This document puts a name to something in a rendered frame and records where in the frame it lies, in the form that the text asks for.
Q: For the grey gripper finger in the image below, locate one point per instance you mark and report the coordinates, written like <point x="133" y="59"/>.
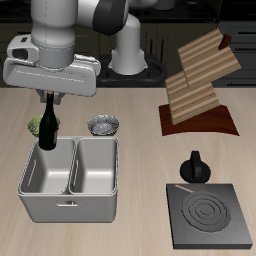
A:
<point x="43" y="96"/>
<point x="59" y="98"/>

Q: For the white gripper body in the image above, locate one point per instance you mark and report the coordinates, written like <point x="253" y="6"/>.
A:
<point x="50" y="78"/>

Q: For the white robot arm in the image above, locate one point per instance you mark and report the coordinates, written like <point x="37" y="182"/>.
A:
<point x="53" y="30"/>

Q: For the dark wine bottle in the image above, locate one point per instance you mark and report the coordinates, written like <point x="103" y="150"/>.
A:
<point x="48" y="128"/>

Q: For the green fluted dish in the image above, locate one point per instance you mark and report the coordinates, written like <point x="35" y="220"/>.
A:
<point x="33" y="126"/>

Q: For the grey fluted dish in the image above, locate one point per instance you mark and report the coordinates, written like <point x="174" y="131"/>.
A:
<point x="103" y="125"/>

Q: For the white two-bin basket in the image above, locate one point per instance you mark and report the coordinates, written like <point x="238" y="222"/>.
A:
<point x="83" y="206"/>

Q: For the wooden slat rack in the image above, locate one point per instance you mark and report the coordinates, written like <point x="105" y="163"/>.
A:
<point x="196" y="95"/>

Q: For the round black knob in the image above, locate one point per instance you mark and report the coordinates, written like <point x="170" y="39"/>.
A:
<point x="195" y="170"/>

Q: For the dark grey stove plate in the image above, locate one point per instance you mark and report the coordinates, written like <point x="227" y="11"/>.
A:
<point x="206" y="213"/>

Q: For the flat black base plate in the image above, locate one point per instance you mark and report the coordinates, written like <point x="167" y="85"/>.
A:
<point x="156" y="71"/>

